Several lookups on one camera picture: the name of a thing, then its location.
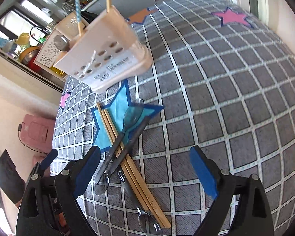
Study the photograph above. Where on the checkered grey tablecloth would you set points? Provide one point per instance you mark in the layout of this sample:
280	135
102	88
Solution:
225	82

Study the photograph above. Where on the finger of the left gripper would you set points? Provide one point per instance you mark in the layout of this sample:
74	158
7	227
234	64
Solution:
42	167

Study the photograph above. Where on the black handled clear spoon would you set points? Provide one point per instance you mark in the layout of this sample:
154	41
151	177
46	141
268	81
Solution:
102	178
131	116

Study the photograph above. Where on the beige utensil holder caddy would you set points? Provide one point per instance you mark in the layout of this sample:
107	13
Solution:
108	52

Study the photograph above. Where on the blue patterned wooden chopstick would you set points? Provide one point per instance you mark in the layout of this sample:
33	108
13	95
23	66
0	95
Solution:
78	16

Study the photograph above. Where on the yellow bowl stack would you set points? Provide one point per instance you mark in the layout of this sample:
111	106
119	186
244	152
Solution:
27	55

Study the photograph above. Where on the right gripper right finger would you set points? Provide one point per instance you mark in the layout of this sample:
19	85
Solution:
252	216

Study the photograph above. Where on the beige plastic storage cart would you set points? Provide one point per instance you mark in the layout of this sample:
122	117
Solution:
55	50

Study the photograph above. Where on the pink folding stool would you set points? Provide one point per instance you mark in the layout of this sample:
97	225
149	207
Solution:
37	133

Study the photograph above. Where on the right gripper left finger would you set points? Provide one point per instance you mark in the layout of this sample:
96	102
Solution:
49	206

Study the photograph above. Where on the black hanging bag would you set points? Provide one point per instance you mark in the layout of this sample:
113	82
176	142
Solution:
88	16

